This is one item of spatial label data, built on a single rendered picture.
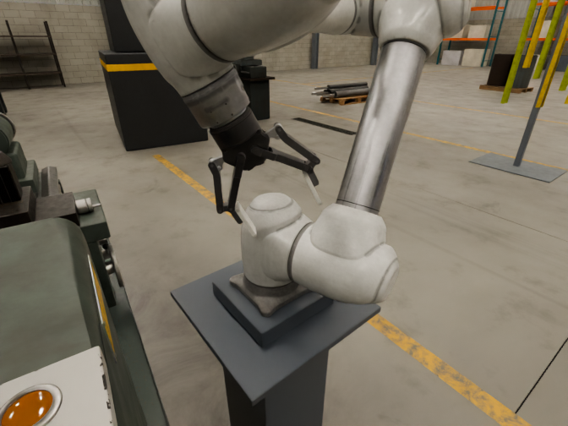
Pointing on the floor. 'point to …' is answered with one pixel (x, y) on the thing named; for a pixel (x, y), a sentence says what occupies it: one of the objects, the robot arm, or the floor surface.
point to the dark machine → (141, 90)
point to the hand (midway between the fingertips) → (284, 212)
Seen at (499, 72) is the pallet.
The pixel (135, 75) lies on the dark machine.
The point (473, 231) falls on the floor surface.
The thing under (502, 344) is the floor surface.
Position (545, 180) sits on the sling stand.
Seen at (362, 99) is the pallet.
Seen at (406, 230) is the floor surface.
